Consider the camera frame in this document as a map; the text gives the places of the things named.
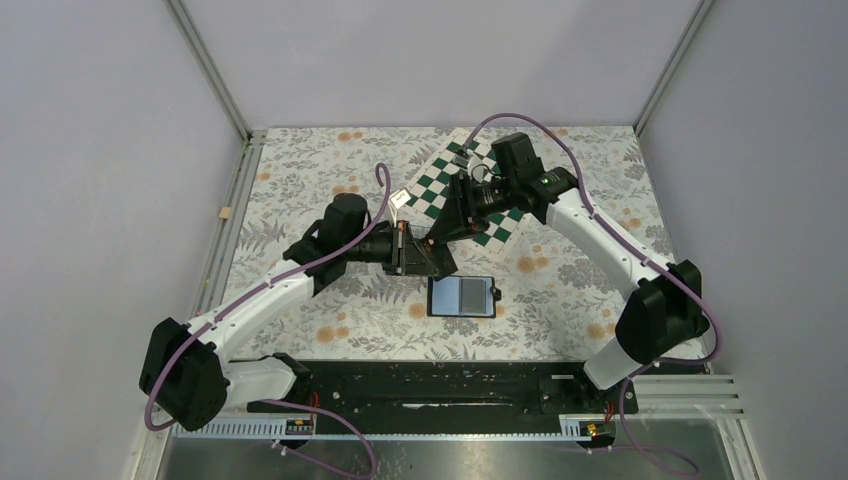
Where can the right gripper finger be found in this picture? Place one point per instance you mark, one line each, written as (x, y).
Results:
(462, 232)
(451, 212)

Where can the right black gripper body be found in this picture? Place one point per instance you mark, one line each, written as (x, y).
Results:
(492, 198)

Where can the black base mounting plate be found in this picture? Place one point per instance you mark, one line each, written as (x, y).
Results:
(495, 390)

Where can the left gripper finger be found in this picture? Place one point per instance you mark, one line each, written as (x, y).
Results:
(419, 269)
(410, 237)

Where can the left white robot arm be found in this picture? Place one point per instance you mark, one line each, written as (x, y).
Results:
(190, 374)

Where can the floral patterned table mat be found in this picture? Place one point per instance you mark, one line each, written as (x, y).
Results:
(556, 304)

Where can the green white checkerboard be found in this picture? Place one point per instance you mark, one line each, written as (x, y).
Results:
(427, 190)

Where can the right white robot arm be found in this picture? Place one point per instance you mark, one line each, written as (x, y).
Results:
(663, 304)

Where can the black leather card holder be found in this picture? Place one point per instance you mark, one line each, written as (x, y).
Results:
(495, 296)

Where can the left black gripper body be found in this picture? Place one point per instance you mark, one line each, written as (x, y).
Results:
(388, 248)

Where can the grey slotted cable duct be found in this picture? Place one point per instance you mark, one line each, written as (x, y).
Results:
(558, 427)

